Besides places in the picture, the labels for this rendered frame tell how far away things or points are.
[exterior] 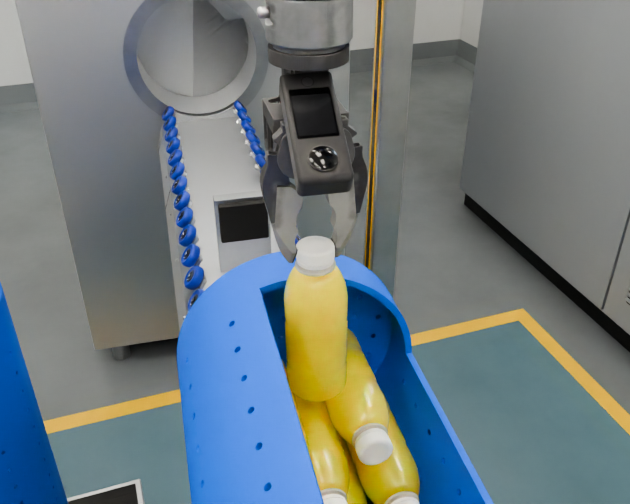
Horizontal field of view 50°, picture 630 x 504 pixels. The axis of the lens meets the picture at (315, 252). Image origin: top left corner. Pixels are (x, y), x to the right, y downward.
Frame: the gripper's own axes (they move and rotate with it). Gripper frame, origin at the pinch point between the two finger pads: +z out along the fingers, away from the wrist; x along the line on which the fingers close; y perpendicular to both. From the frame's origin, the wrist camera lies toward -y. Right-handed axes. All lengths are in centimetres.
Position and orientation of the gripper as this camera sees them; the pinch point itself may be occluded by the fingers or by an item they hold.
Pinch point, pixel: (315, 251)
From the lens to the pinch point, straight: 67.7
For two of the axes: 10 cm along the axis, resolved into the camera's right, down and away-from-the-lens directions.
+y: -2.3, -5.1, 8.3
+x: -9.7, 1.3, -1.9
